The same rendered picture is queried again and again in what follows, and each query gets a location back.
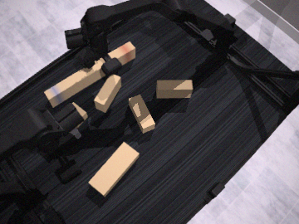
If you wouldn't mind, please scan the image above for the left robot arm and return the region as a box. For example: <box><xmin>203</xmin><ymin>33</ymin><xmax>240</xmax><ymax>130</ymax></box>
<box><xmin>0</xmin><ymin>103</ymin><xmax>84</xmax><ymax>212</ymax></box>

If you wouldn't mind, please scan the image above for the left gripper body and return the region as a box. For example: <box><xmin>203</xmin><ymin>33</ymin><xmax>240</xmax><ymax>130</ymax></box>
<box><xmin>39</xmin><ymin>138</ymin><xmax>82</xmax><ymax>185</ymax></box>

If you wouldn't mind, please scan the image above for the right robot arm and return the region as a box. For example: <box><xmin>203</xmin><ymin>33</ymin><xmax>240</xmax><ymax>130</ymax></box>
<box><xmin>64</xmin><ymin>0</ymin><xmax>238</xmax><ymax>69</ymax></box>

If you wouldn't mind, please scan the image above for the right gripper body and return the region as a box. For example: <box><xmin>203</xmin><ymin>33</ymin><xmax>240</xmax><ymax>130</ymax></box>
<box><xmin>84</xmin><ymin>39</ymin><xmax>122</xmax><ymax>76</ymax></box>

